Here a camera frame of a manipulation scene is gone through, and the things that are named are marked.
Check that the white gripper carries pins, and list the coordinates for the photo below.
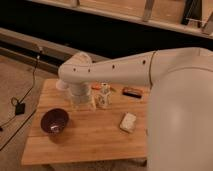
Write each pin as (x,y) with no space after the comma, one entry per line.
(81,97)

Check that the black brown eraser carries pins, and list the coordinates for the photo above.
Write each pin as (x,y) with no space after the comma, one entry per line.
(132,92)

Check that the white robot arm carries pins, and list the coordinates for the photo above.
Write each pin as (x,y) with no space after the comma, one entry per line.
(180,105)

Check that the white sponge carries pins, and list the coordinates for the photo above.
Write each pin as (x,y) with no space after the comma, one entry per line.
(128,122)

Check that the orange marker pen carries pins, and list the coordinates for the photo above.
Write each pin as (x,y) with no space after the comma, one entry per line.
(96,86)

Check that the white paper cup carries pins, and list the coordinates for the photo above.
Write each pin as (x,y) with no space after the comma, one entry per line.
(61,85)

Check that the white patterned bottle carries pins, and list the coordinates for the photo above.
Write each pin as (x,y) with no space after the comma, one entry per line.
(102,98)

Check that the dark red bowl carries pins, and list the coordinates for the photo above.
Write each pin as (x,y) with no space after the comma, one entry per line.
(54,121)

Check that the black power adapter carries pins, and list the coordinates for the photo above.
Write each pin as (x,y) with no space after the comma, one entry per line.
(20,109)

